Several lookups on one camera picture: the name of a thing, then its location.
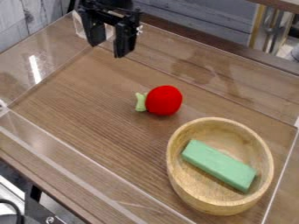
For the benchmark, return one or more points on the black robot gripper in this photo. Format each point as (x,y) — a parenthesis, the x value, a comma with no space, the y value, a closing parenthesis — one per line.
(113,12)

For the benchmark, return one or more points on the red plush fruit green stem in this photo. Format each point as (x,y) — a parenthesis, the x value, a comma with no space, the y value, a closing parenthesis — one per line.
(161,101)

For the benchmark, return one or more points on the green rectangular block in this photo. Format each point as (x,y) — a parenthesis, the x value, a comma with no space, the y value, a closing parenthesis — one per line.
(219,165)

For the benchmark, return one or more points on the round wooden bowl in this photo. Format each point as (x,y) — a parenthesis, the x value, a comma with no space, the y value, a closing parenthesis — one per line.
(201,191)

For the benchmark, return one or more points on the clear acrylic corner bracket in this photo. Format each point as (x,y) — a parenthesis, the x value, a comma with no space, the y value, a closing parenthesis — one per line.
(79,28)

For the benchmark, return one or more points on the gold metal chair frame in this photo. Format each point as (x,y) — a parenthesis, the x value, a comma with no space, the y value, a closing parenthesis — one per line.
(271,27)

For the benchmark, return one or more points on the clear acrylic tray wall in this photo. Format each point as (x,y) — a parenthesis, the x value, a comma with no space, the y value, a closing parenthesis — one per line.
(83,185)

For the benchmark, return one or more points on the black table clamp mount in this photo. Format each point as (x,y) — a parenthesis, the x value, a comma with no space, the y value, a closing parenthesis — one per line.
(34,213)

